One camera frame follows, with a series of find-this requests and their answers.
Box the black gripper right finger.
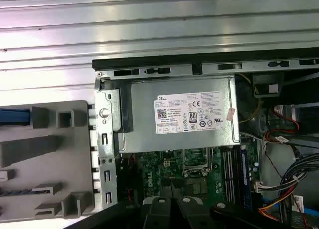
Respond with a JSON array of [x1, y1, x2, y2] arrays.
[[174, 178, 261, 229]]

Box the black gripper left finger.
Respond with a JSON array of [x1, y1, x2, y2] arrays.
[[74, 178, 176, 229]]

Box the hard disk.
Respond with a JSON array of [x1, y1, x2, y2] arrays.
[[0, 108, 32, 126]]

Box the chipset heatsink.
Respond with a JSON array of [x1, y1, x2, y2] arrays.
[[185, 178, 212, 199]]

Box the green motherboard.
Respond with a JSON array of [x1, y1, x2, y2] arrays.
[[119, 141, 262, 210]]

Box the black RAM slot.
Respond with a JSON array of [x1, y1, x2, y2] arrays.
[[221, 149, 228, 202], [226, 149, 232, 202], [230, 149, 237, 202]]

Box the CPU socket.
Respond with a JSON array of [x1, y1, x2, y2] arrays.
[[183, 148, 216, 179]]

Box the blue RAM stick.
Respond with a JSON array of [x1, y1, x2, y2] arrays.
[[238, 146, 253, 210]]

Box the silver power supply unit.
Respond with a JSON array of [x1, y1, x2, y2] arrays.
[[119, 75, 241, 154]]

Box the grey parts rack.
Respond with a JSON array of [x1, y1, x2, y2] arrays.
[[0, 100, 97, 224]]

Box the dark RAM stick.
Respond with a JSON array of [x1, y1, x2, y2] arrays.
[[0, 188, 33, 196]]

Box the black open PC case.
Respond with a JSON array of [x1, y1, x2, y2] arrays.
[[91, 47, 319, 229]]

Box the locking lever wire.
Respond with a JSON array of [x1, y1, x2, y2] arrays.
[[203, 148, 215, 177]]

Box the orange red yellow wires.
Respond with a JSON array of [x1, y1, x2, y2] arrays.
[[258, 184, 300, 216]]

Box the blue SATA cable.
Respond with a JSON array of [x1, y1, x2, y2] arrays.
[[298, 205, 316, 226]]

